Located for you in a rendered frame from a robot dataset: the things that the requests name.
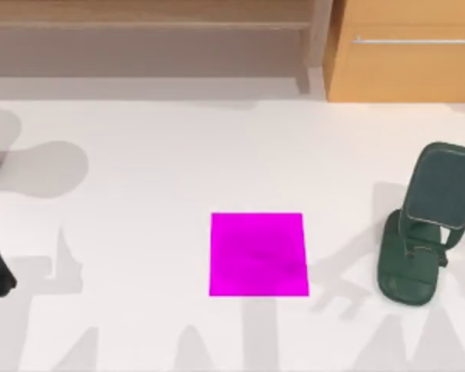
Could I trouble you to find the dark green phone stand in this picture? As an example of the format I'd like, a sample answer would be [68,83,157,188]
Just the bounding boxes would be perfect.
[376,141,465,307]

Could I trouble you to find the open wooden shelf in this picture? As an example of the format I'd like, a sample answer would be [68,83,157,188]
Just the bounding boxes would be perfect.
[0,0,336,95]

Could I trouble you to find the long metal handle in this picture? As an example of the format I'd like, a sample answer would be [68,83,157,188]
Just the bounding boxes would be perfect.
[351,35,465,45]

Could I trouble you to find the magenta flat square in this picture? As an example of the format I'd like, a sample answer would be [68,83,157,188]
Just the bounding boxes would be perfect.
[208,212,310,298]

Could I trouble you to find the wooden cupboard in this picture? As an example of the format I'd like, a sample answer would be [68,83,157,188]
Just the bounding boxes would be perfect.
[322,0,465,103]

